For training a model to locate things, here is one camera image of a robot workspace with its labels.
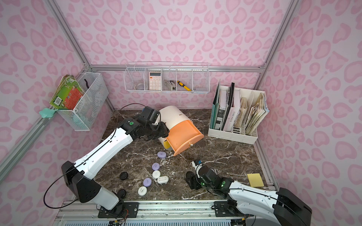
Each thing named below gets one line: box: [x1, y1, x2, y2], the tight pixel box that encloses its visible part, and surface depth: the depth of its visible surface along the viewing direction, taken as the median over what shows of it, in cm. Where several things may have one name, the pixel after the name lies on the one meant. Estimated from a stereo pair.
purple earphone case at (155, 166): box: [151, 162, 160, 171], surface depth 89 cm
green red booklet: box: [49, 74, 86, 111], surface depth 73 cm
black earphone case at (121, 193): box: [117, 189, 126, 199], surface depth 80 cm
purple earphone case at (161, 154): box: [156, 151, 167, 159], surface depth 94 cm
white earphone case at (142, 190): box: [137, 185, 148, 197], surface depth 80 cm
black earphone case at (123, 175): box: [119, 171, 129, 181], surface depth 86 cm
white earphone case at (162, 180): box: [157, 176, 170, 185], surface depth 84 cm
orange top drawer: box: [165, 120, 205, 157], surface depth 80 cm
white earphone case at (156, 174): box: [152, 169, 161, 179], surface depth 85 cm
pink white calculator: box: [148, 71, 162, 91], surface depth 97 cm
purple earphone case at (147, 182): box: [142, 177, 153, 187], surface depth 83 cm
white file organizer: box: [207, 82, 270, 145], surface depth 96 cm
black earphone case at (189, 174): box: [185, 171, 194, 178], surface depth 87 cm
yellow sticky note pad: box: [246, 173, 265, 188], surface depth 85 cm
